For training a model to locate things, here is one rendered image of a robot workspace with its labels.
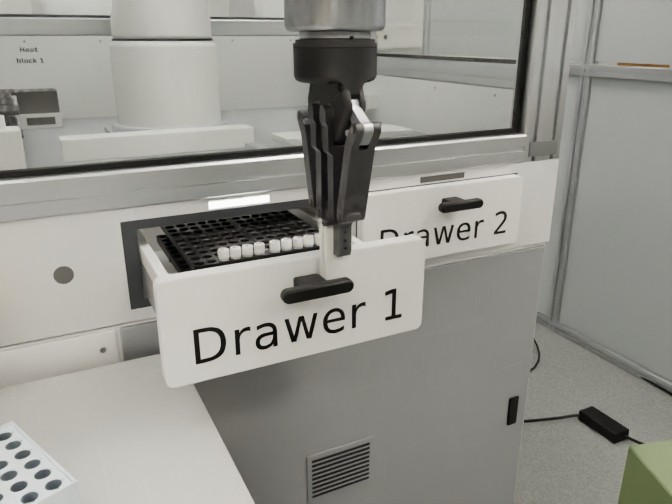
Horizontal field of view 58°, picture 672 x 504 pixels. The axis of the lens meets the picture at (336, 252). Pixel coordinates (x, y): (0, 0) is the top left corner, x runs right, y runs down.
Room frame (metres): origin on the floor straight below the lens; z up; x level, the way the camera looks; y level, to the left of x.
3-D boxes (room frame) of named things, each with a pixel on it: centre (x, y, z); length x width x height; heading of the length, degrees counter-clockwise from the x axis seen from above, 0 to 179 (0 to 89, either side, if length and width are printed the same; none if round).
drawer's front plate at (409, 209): (0.88, -0.16, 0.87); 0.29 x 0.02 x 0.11; 117
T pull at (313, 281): (0.55, 0.02, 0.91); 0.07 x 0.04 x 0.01; 117
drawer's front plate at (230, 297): (0.57, 0.03, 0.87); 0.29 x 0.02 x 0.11; 117
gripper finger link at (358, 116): (0.54, -0.02, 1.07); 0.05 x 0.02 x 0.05; 27
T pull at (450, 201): (0.85, -0.18, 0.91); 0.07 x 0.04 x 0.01; 117
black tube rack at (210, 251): (0.75, 0.12, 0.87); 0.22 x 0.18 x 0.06; 27
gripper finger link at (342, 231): (0.55, -0.01, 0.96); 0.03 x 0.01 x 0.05; 27
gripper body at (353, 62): (0.57, 0.00, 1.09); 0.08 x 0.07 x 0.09; 27
